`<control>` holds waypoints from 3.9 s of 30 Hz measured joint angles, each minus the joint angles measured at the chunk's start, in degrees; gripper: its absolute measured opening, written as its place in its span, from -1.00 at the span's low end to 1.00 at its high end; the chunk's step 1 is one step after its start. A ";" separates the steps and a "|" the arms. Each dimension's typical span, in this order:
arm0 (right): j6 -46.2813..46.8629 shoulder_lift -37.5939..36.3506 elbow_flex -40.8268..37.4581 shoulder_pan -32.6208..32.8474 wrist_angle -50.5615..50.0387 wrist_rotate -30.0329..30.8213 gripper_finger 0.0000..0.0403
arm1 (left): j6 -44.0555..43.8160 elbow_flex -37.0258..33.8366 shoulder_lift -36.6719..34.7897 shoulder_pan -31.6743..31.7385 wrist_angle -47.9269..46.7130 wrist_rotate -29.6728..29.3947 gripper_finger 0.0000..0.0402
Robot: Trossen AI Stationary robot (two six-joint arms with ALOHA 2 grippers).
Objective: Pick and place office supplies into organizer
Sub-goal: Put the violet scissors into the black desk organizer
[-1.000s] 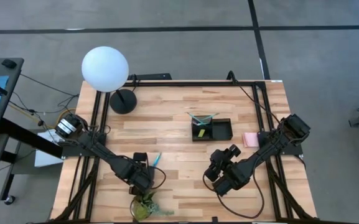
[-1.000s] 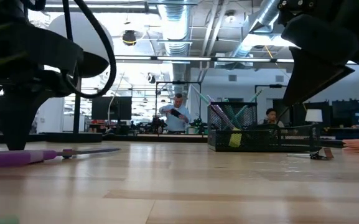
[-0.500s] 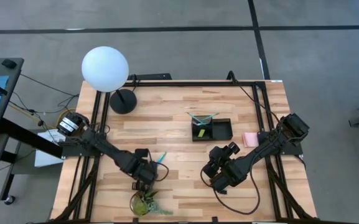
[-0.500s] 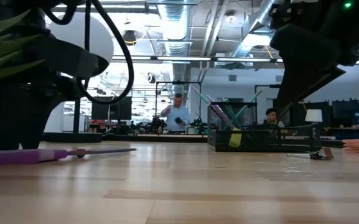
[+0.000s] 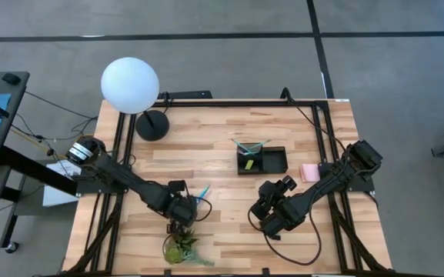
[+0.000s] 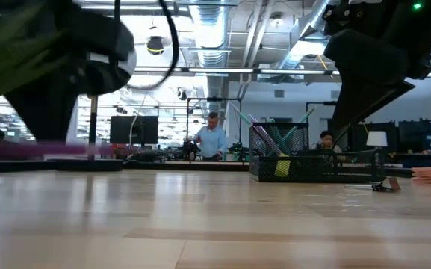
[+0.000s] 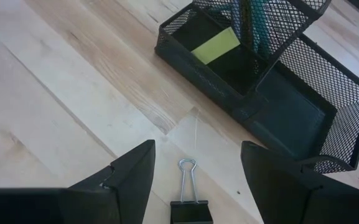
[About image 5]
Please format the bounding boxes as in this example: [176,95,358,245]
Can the white paper sheets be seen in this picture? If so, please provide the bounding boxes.
[42,159,85,208]

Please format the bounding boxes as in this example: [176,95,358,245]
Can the black side desk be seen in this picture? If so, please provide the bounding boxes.
[0,71,78,257]

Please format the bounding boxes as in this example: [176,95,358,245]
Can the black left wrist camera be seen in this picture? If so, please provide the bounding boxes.
[167,179,187,194]

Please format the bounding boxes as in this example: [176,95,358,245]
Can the black floor cable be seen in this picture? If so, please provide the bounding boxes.
[12,90,99,140]

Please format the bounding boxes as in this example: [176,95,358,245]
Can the black aluminium table frame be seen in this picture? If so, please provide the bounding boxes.
[67,98,392,276]

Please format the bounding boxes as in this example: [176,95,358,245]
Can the pink sticky note pad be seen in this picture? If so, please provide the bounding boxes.
[299,163,320,183]

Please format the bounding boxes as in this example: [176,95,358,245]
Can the black mesh desk organizer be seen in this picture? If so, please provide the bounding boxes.
[236,142,289,176]

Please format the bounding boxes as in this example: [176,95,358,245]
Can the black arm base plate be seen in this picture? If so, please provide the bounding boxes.
[75,175,130,195]
[319,161,376,193]

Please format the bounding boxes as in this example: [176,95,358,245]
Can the green succulent plant pot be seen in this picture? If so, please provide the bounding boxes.
[162,229,215,268]

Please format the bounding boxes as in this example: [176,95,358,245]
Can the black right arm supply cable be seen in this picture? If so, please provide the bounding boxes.
[281,87,348,152]

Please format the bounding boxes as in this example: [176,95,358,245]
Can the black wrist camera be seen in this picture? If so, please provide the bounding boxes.
[167,179,187,194]
[281,175,298,192]

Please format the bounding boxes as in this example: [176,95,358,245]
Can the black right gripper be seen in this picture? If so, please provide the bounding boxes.
[249,180,285,222]

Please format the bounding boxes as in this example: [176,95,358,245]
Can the white globe lamp black base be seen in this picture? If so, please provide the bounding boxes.
[100,56,171,142]

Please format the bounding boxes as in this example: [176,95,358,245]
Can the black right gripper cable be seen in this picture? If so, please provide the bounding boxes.
[247,199,323,267]

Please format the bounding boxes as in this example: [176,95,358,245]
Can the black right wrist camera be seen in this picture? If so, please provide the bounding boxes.
[281,175,298,192]

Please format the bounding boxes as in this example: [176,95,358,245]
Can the black computer mouse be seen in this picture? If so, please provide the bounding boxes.
[2,72,22,86]

